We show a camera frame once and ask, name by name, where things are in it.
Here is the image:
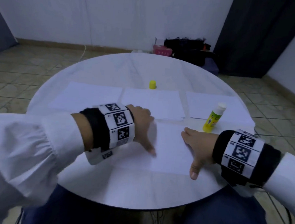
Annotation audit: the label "person's right hand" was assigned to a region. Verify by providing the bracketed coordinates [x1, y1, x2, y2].
[179, 127, 221, 181]

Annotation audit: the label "pink box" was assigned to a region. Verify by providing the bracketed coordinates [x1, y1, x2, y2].
[153, 44, 173, 57]

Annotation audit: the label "person's left hand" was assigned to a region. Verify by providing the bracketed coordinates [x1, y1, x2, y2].
[124, 104, 158, 157]

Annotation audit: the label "black left wristband with markers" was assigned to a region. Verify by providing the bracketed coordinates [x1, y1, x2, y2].
[79, 101, 139, 152]

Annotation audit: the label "grey door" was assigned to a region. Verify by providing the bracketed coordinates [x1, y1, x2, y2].
[0, 6, 19, 57]

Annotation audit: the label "person's right forearm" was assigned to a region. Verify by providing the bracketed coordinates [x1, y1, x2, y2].
[262, 151, 295, 220]

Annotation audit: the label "black wristband with markers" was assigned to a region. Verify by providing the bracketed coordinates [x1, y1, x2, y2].
[211, 128, 283, 188]
[79, 101, 139, 152]

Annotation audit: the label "white wall cable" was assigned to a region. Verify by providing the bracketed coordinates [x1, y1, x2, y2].
[77, 0, 94, 62]

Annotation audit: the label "person's legs in blue jeans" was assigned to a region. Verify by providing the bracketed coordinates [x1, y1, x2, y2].
[21, 176, 274, 224]

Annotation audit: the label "black right camera cable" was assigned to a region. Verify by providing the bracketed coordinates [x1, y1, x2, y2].
[267, 192, 295, 224]

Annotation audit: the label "person's left forearm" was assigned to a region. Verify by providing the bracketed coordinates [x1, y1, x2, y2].
[0, 109, 95, 221]

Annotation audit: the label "blue suitcase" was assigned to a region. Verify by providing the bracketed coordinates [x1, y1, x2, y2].
[202, 58, 220, 76]

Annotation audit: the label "single white paper sheet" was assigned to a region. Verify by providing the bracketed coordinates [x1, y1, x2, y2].
[119, 87, 187, 121]
[113, 118, 223, 177]

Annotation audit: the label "white paper stack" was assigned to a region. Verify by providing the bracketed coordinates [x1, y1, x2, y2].
[50, 80, 124, 115]
[185, 91, 256, 127]

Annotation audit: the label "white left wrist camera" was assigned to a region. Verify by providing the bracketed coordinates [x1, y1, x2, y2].
[84, 147, 115, 167]

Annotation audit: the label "black wardrobe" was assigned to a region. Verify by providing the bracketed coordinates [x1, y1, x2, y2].
[213, 0, 295, 80]

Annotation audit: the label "black bag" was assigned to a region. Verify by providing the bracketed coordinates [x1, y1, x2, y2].
[163, 36, 215, 65]

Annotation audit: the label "black right wristband with markers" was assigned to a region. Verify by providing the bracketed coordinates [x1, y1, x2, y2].
[211, 128, 283, 188]

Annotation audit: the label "yellow glue stick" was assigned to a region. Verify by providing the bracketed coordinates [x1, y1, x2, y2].
[203, 102, 227, 134]

